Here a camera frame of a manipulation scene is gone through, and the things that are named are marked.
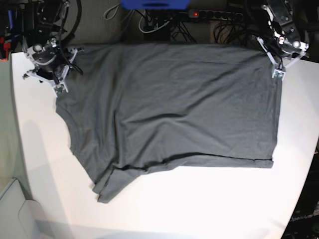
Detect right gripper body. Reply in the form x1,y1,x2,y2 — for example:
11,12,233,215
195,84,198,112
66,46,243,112
36,57,70,82

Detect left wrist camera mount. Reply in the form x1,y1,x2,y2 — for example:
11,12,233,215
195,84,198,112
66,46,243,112
257,37,309,80

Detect white bin corner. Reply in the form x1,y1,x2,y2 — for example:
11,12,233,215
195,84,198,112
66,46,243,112
0,179,51,239

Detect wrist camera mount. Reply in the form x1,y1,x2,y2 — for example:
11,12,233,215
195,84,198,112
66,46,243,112
257,37,309,80
22,42,83,96

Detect white cable loop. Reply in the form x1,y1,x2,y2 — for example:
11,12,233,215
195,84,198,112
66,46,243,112
138,14,172,34

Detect blue box at top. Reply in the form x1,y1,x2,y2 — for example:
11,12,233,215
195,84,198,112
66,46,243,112
120,0,190,9

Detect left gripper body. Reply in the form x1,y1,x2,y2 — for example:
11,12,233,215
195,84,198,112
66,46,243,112
266,49,304,67

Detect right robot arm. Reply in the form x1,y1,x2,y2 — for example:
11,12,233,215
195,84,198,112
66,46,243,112
21,0,83,85

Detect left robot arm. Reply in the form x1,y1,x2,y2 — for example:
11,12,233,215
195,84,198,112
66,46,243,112
243,0,309,70

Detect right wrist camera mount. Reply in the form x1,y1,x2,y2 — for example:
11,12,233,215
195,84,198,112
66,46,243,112
22,42,83,96

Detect black power strip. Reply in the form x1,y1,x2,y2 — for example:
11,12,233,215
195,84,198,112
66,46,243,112
187,9,244,21

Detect red clamp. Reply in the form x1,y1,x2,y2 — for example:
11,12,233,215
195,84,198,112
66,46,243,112
0,36,11,61

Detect grey t-shirt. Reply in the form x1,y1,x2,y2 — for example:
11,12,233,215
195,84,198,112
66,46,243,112
56,43,282,203

